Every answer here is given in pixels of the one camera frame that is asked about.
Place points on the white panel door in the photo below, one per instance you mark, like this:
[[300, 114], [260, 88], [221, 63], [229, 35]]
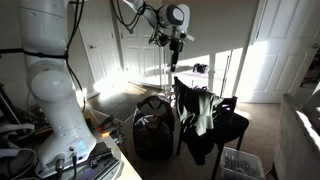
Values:
[[276, 50], [100, 40], [140, 56]]

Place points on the black wooden chair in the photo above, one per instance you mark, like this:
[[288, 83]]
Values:
[[233, 125]]

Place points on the grey fabric sofa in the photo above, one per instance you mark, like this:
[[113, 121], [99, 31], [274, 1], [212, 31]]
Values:
[[293, 146]]

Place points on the crumpled light laundry pile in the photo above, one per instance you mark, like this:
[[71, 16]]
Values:
[[150, 123]]

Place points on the black mesh laundry hamper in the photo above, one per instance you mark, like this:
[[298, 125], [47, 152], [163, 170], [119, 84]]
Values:
[[153, 140]]

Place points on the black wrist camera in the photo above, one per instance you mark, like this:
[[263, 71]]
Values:
[[159, 38]]

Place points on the blue white patterned blanket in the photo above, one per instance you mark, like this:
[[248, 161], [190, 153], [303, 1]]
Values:
[[313, 103]]

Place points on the dark grey-green hoodie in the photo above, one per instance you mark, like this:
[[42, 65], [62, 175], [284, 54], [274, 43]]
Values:
[[200, 110]]

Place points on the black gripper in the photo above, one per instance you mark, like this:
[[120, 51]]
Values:
[[176, 46]]

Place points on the black tripod leg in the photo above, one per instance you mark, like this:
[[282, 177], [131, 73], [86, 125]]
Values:
[[8, 103]]

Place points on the clear plastic storage bin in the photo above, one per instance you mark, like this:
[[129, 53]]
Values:
[[241, 165]]

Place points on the black shoe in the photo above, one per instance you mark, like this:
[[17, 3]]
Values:
[[196, 68], [204, 68]]

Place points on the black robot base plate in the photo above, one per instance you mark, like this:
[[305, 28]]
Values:
[[100, 160]]

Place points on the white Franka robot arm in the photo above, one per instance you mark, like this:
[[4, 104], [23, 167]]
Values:
[[56, 100]]

